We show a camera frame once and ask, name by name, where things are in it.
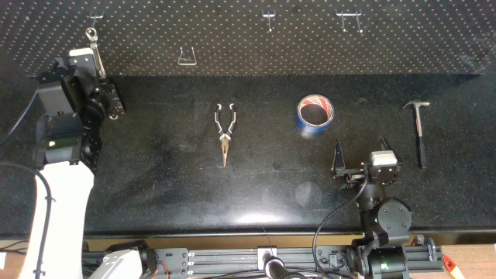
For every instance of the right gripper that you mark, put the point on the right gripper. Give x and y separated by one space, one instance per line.
383 174

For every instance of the wrench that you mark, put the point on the wrench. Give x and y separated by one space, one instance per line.
97 54

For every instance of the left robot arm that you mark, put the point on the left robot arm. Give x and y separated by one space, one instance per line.
62 217

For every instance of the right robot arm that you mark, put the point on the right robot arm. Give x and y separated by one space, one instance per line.
393 221

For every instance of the black pegboard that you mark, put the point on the black pegboard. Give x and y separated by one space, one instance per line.
271 50

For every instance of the roll of blue tape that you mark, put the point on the roll of blue tape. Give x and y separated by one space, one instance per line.
310 126

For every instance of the hammer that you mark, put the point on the hammer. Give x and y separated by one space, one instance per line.
418 124

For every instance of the black and white pliers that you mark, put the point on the black and white pliers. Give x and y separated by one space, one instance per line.
224 147

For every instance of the metal hook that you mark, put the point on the metal hook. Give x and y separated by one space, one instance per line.
187 64
348 14
97 16
269 19

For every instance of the red and yellow object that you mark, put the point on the red and yellow object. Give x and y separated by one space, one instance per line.
451 266

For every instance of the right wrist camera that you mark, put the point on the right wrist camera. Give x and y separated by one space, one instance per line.
383 158

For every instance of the mounting rail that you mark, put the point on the mounting rail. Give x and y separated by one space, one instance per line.
224 257

